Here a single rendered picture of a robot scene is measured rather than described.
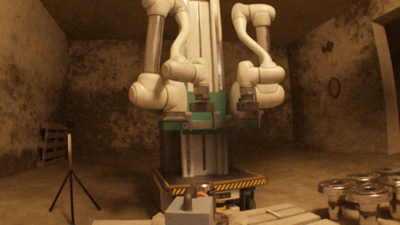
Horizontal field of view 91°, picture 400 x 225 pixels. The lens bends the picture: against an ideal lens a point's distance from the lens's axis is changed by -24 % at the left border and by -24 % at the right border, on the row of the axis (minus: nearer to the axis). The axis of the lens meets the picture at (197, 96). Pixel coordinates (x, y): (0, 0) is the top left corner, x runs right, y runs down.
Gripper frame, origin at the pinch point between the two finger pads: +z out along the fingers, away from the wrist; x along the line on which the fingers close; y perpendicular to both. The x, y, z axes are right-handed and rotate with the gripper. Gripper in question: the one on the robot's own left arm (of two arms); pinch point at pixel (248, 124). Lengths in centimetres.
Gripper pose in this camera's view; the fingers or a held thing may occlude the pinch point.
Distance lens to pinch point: 149.8
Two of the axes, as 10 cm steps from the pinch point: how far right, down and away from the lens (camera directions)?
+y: 2.7, -1.4, -9.5
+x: 9.6, 0.1, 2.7
